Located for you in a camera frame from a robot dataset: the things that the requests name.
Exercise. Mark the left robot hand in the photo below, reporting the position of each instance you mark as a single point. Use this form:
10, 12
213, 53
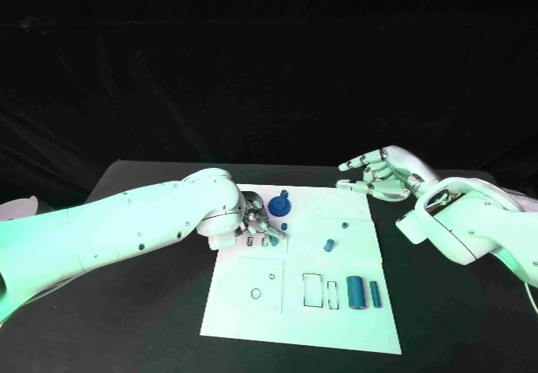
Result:
254, 221

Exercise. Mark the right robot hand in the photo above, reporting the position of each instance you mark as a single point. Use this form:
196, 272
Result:
391, 174

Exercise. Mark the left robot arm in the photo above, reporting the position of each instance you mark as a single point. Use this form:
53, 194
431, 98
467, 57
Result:
125, 221

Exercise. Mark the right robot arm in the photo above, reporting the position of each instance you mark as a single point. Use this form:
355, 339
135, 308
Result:
470, 221

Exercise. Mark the white task board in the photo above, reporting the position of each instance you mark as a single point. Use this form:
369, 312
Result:
301, 279

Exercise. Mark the blue gear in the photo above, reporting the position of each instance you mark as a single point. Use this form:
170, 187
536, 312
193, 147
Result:
278, 205

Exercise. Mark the blue plug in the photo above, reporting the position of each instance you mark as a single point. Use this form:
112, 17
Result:
327, 245

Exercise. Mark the thick blue cylinder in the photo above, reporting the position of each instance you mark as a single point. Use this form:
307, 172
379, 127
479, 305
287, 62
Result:
356, 292

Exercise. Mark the thin blue cylinder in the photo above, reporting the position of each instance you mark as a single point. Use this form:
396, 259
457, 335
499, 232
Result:
375, 294

